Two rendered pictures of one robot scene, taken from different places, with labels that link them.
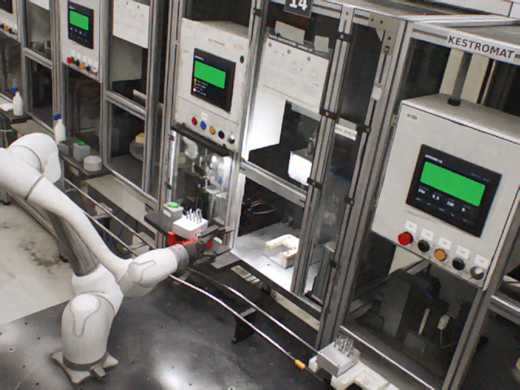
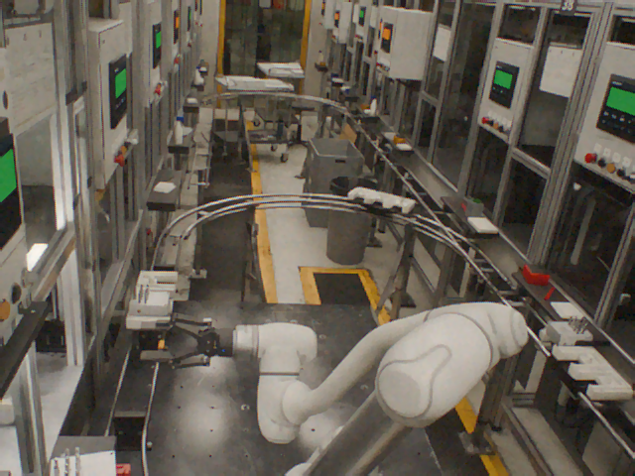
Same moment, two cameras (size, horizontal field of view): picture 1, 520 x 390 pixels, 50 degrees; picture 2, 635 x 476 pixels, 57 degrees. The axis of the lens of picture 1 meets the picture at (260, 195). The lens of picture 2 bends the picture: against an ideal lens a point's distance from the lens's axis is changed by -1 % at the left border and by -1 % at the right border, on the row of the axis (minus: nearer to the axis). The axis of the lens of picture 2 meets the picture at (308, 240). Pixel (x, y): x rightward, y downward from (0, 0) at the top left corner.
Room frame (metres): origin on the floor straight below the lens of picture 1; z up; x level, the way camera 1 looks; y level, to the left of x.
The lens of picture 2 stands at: (2.61, 1.16, 1.98)
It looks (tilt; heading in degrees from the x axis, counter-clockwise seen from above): 23 degrees down; 219
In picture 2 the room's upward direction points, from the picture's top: 6 degrees clockwise
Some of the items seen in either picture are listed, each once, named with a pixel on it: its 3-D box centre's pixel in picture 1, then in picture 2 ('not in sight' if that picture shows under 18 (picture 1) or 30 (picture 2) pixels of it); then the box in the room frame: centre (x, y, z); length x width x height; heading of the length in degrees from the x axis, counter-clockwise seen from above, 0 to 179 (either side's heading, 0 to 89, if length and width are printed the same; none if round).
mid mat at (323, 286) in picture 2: not in sight; (344, 299); (-0.36, -0.86, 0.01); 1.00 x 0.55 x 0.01; 48
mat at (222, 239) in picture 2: not in sight; (232, 180); (-1.44, -3.20, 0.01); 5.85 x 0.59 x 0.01; 48
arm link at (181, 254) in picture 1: (176, 257); (244, 342); (1.70, 0.26, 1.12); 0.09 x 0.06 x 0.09; 48
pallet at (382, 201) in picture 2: not in sight; (380, 203); (-0.18, -0.58, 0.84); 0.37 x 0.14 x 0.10; 106
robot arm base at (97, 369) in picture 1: (87, 358); not in sight; (1.58, 0.54, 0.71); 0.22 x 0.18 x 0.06; 48
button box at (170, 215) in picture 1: (173, 216); not in sight; (2.28, 0.38, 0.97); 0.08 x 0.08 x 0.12; 48
